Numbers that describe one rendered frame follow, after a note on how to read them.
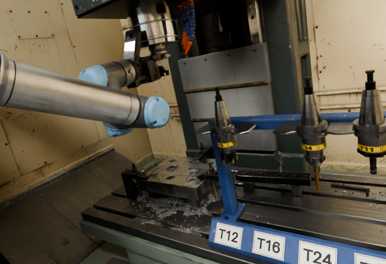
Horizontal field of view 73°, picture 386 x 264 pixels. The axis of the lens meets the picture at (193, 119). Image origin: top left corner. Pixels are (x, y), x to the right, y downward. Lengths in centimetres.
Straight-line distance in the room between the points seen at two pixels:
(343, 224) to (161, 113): 58
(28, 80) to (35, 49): 136
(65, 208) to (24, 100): 123
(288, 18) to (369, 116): 73
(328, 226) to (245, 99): 68
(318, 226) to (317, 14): 108
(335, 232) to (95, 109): 67
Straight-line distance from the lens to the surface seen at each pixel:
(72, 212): 164
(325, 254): 71
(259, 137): 134
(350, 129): 61
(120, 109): 56
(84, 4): 89
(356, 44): 156
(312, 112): 61
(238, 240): 77
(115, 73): 72
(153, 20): 89
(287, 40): 124
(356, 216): 91
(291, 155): 135
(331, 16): 157
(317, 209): 92
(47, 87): 49
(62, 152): 186
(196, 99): 143
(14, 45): 180
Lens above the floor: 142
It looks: 13 degrees down
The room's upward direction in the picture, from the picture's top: 11 degrees counter-clockwise
